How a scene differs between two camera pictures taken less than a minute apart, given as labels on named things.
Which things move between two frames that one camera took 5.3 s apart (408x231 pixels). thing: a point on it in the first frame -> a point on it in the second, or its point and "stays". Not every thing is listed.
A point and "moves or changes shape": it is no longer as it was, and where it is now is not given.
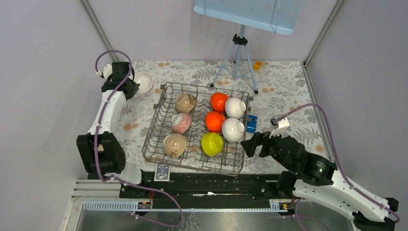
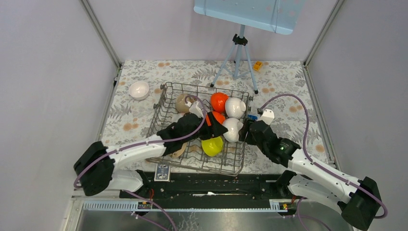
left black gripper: (134, 87) -> (216, 128)
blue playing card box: (162, 173) stays
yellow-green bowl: (212, 144) stays
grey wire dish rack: (199, 128) stays
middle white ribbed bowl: (232, 129) stays
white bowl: (146, 81) moves or changes shape
